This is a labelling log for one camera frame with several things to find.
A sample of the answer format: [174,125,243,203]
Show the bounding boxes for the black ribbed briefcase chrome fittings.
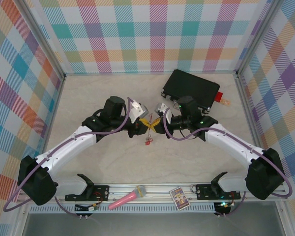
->
[160,69,221,115]

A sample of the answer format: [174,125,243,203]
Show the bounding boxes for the small picture card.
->
[170,187,190,209]

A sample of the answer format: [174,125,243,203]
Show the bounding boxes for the pink toy microphone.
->
[108,185,148,211]

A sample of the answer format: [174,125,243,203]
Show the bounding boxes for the grey metal panel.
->
[22,212,286,236]

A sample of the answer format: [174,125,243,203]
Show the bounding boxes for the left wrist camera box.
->
[129,97,149,123]

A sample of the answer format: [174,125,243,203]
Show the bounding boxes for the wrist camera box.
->
[154,102,173,122]
[129,97,149,123]

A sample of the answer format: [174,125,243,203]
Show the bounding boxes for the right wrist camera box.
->
[154,102,173,122]

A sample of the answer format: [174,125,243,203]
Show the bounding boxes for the aluminium side rail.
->
[43,75,66,158]
[235,73,265,152]

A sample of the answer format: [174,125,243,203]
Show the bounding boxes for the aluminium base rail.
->
[17,183,288,205]

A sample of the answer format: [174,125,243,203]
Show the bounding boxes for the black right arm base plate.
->
[195,183,241,200]

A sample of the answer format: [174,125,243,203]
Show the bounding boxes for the perforated metal cable strip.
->
[29,203,216,214]

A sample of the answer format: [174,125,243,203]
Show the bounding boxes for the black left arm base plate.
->
[64,184,111,202]

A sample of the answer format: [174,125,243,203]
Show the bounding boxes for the aluminium frame post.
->
[16,0,67,81]
[235,0,285,79]

